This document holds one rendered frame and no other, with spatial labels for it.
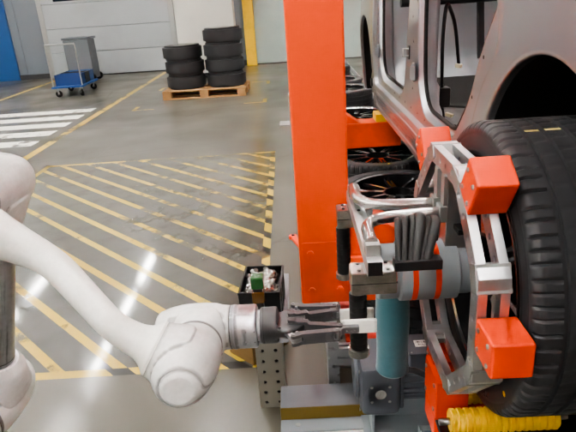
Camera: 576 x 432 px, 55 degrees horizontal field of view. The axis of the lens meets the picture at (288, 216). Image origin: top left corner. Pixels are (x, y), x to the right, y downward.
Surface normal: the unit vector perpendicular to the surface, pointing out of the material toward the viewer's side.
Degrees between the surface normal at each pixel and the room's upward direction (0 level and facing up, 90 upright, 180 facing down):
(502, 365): 90
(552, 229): 52
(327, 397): 0
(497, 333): 0
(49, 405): 0
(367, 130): 90
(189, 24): 90
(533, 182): 37
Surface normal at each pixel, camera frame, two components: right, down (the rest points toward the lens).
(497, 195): 0.04, 0.83
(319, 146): 0.00, 0.37
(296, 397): -0.07, -0.93
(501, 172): -0.06, -0.55
